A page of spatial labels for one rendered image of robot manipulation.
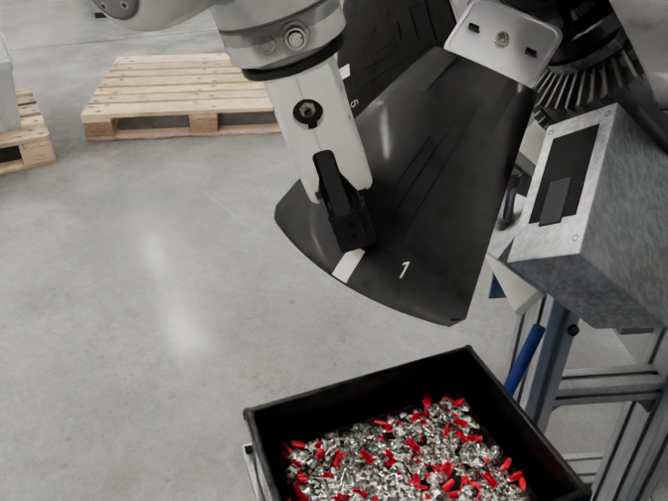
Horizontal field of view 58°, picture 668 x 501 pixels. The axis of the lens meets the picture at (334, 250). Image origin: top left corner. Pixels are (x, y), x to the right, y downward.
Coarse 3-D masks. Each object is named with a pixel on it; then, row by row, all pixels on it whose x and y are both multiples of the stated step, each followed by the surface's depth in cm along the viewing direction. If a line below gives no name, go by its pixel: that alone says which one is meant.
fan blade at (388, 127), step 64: (448, 64) 53; (384, 128) 55; (448, 128) 52; (512, 128) 51; (384, 192) 53; (448, 192) 51; (320, 256) 54; (384, 256) 51; (448, 256) 49; (448, 320) 47
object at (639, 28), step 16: (608, 0) 35; (624, 0) 34; (640, 0) 33; (656, 0) 33; (624, 16) 33; (640, 16) 32; (656, 16) 32; (640, 32) 31; (656, 32) 31; (640, 48) 31; (656, 48) 30; (640, 64) 30; (656, 64) 29; (656, 80) 29; (656, 96) 28
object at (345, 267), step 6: (348, 252) 53; (354, 252) 52; (360, 252) 52; (342, 258) 53; (348, 258) 52; (354, 258) 52; (360, 258) 52; (342, 264) 53; (348, 264) 52; (354, 264) 52; (336, 270) 53; (342, 270) 52; (348, 270) 52; (336, 276) 53; (342, 276) 52; (348, 276) 52
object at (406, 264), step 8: (400, 256) 50; (408, 256) 50; (400, 264) 50; (408, 264) 50; (416, 264) 50; (392, 272) 50; (400, 272) 50; (408, 272) 50; (392, 280) 50; (400, 280) 50; (408, 280) 49
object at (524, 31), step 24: (480, 0) 55; (456, 24) 55; (480, 24) 55; (504, 24) 54; (528, 24) 54; (456, 48) 55; (480, 48) 54; (504, 48) 54; (552, 48) 53; (504, 72) 53; (528, 72) 53
